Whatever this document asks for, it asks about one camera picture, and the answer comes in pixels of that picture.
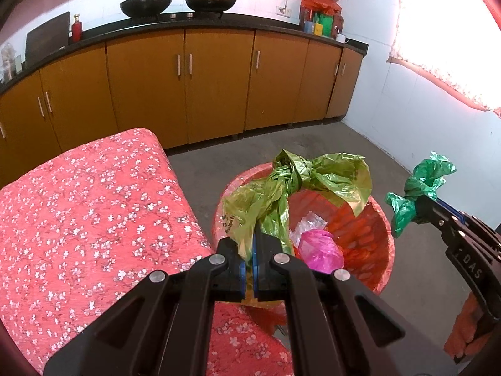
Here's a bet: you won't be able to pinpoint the lower wooden cabinets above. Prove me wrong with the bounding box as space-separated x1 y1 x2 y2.
1 28 366 184

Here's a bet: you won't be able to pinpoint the left black wok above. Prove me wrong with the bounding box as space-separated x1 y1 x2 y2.
120 0 172 19

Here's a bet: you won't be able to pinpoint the red bottle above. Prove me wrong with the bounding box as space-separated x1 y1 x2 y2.
71 14 82 43

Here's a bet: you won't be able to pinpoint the pink window curtain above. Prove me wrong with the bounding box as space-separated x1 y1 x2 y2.
390 0 500 115

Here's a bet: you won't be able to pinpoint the purple plastic bag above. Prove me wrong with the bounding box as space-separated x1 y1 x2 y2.
298 229 345 274

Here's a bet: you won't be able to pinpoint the dark cutting board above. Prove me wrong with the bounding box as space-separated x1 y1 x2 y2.
25 12 70 66

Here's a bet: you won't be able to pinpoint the clear plastic bag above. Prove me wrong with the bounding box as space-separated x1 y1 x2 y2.
290 211 327 248

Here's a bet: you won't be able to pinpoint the olive green plastic bag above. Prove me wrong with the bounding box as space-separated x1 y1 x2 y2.
222 149 372 262

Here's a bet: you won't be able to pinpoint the red floral table cloth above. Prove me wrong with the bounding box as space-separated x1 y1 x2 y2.
0 126 295 376

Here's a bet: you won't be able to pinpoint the red bag covered items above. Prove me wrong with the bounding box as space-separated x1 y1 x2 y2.
300 0 344 38

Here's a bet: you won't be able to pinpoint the right hand orange glove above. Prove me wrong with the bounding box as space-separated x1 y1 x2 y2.
444 292 493 359

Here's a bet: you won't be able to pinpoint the white cup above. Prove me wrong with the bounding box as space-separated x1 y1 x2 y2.
335 34 348 43

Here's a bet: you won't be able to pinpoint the wrapped jar on counter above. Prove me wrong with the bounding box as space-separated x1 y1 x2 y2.
1 43 16 83

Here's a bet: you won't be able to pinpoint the bright green plastic bag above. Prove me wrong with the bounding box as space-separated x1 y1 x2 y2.
385 151 457 238

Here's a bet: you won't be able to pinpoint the black countertop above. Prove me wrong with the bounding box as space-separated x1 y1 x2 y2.
1 12 369 92

